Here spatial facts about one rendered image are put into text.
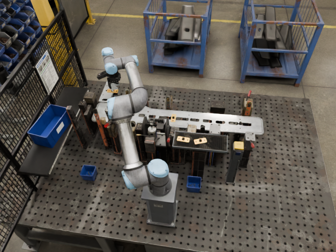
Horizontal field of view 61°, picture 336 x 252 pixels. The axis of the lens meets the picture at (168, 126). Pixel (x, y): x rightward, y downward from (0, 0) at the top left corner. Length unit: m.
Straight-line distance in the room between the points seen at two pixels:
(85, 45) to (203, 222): 3.76
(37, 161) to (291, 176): 1.93
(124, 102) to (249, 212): 1.24
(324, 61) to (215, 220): 3.44
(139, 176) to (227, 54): 3.39
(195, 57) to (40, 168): 2.87
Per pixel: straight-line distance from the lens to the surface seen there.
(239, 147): 1.99
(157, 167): 1.66
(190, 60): 4.30
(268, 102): 3.01
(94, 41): 5.21
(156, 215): 2.05
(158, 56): 4.39
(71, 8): 5.09
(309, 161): 2.66
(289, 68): 4.41
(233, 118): 2.36
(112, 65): 1.91
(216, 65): 4.49
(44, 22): 2.66
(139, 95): 1.63
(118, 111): 1.61
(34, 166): 2.25
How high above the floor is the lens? 2.73
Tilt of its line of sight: 49 degrees down
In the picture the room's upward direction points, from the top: 3 degrees counter-clockwise
